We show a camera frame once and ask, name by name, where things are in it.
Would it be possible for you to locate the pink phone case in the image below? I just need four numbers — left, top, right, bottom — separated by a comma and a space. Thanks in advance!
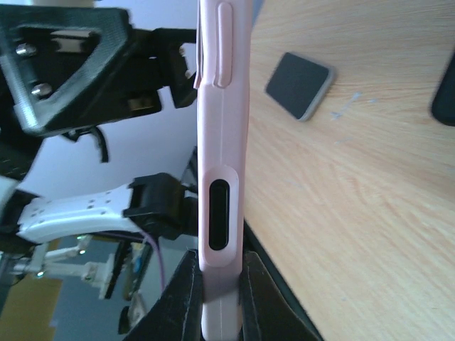
194, 1, 252, 340

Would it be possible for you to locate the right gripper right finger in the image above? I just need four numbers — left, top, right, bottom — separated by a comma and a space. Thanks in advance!
241, 251, 320, 341

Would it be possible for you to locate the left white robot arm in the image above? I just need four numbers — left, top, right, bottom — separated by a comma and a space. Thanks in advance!
1, 4, 196, 252

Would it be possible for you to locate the black phone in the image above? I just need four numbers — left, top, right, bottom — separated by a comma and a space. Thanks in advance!
264, 52, 336, 121

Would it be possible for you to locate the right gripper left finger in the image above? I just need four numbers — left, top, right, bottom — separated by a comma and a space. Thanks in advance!
124, 249, 203, 341

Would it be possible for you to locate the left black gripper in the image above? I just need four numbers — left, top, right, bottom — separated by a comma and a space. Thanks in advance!
1, 6, 196, 142

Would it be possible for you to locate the black enclosure frame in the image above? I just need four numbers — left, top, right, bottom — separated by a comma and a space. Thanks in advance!
243, 216, 321, 341

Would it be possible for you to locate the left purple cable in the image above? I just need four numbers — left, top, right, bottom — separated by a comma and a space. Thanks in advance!
140, 229, 168, 296

